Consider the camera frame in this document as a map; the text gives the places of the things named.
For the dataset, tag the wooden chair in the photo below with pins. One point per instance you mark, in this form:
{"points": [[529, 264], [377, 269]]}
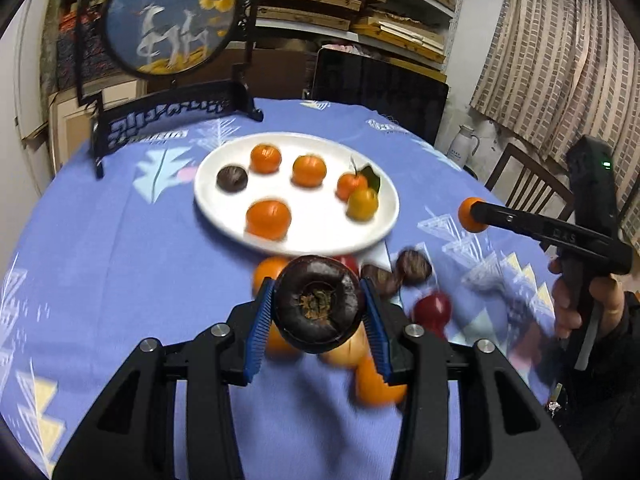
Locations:
{"points": [[530, 180]]}

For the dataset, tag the black flat monitor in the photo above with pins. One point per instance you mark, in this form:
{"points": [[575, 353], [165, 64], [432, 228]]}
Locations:
{"points": [[380, 85]]}

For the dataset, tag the red round fruit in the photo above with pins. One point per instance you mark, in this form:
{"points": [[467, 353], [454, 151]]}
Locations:
{"points": [[432, 310], [351, 262]]}

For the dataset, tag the large orange tangerine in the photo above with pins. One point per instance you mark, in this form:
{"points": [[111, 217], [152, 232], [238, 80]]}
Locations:
{"points": [[268, 218]]}

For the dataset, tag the pile of patterned fabrics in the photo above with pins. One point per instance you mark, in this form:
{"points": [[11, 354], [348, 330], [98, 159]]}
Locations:
{"points": [[80, 50]]}

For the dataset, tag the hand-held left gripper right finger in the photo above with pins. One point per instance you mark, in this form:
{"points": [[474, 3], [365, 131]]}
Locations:
{"points": [[378, 337]]}

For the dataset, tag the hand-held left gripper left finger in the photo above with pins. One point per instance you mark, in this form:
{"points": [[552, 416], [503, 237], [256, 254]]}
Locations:
{"points": [[256, 332]]}

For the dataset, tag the shelf of wooden boards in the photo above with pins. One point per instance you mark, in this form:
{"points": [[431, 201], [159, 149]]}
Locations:
{"points": [[425, 7]]}

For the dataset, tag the small orange tangerine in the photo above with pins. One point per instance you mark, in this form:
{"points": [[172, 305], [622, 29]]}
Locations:
{"points": [[467, 215]]}

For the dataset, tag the pale orange tangerine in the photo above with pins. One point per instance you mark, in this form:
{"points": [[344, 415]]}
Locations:
{"points": [[346, 351]]}

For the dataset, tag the beige checked curtain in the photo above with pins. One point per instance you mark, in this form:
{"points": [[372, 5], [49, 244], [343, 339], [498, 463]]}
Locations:
{"points": [[560, 45]]}

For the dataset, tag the brown cardboard box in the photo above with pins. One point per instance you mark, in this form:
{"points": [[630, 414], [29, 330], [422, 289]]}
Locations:
{"points": [[75, 115]]}

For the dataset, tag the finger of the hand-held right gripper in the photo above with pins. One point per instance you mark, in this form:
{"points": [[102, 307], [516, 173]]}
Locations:
{"points": [[510, 217]]}

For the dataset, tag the stack of wooden frames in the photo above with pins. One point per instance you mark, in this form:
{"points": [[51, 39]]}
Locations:
{"points": [[350, 5]]}

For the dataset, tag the dark purple mangosteen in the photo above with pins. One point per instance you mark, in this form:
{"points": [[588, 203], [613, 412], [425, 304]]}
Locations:
{"points": [[231, 179], [414, 266], [317, 305], [382, 281]]}

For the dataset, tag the white round plate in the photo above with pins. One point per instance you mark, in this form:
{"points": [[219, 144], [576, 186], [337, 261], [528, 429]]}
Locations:
{"points": [[310, 230]]}

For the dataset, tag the white thermos jug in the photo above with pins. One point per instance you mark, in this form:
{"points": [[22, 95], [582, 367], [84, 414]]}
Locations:
{"points": [[467, 146]]}

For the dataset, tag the person's right forearm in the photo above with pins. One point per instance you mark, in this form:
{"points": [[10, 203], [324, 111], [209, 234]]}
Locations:
{"points": [[607, 395]]}

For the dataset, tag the yellow-orange tangerine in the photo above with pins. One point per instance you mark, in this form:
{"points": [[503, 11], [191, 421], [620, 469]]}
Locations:
{"points": [[362, 203]]}

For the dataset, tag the orange tangerine with leaf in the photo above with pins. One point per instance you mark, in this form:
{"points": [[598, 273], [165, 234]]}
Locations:
{"points": [[350, 186]]}

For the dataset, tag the person's right hand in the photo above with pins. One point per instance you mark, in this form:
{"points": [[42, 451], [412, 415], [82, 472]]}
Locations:
{"points": [[564, 305]]}

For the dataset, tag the round embroidered screen on stand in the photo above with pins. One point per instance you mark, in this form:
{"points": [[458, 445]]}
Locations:
{"points": [[170, 20]]}

